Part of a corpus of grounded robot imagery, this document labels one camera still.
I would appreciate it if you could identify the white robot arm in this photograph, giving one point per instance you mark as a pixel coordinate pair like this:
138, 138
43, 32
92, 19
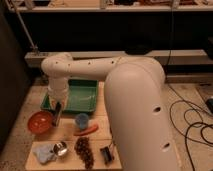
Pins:
120, 75

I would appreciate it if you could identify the green plastic tray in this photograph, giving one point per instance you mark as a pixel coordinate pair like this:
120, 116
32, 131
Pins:
82, 96

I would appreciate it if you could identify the blue cloth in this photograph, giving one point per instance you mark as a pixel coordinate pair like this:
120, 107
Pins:
44, 153

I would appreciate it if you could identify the black handled brush tool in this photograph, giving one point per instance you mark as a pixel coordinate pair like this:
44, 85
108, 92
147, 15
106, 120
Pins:
107, 153

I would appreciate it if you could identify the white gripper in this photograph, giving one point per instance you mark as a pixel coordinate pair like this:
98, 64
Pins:
57, 91

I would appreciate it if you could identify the orange carrot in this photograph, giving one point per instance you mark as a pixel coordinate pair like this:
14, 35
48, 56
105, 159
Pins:
87, 131

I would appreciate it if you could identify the wooden board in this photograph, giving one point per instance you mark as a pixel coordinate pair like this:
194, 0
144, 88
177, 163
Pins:
70, 140

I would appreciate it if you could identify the metal measuring cup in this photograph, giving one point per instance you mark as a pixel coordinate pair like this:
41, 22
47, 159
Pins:
60, 149

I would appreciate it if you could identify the small blue cup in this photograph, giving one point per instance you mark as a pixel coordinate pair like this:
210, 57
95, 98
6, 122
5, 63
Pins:
81, 120

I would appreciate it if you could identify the metal diagonal pole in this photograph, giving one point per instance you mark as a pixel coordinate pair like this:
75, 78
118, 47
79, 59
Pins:
35, 51

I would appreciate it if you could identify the red bowl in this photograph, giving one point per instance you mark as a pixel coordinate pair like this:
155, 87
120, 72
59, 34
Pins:
40, 122

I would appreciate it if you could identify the white lower shelf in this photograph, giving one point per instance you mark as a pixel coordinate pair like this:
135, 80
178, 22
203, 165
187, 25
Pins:
173, 57

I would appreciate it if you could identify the white upper shelf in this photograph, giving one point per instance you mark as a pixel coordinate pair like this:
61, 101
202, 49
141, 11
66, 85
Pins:
109, 5

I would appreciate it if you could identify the bunch of dark grapes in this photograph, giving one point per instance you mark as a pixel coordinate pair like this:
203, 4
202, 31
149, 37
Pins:
83, 150

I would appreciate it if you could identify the white shelf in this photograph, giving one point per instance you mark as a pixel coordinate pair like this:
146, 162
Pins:
173, 57
109, 5

